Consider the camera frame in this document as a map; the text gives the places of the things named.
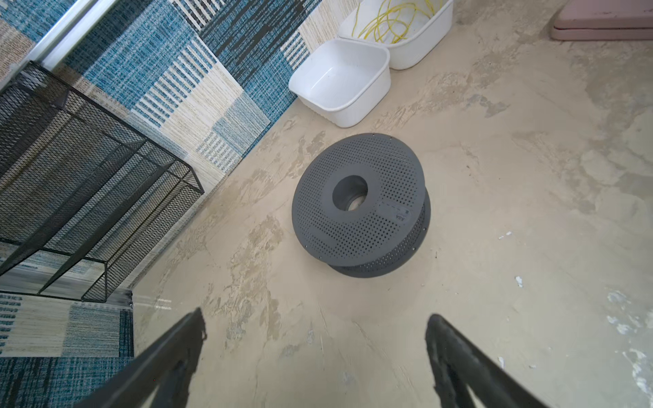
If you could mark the black perforated cable spool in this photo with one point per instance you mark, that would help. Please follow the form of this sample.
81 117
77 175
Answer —
362 206

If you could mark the pink flat case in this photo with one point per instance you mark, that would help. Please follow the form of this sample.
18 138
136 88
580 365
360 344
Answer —
603 20

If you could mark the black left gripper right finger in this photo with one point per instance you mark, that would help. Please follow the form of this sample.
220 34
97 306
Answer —
463 373

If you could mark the white plastic tub right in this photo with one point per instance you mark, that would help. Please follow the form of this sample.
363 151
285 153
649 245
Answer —
408 29

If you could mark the black wire mesh shelf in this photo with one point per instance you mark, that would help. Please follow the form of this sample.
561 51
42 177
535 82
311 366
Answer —
85 197

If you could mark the white plastic tub left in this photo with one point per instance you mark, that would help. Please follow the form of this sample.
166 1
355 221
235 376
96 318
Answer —
343 80

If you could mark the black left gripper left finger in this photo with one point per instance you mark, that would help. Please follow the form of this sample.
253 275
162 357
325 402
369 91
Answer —
161 374

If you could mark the white plastic tub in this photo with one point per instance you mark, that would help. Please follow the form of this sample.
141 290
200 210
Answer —
408 29
343 80

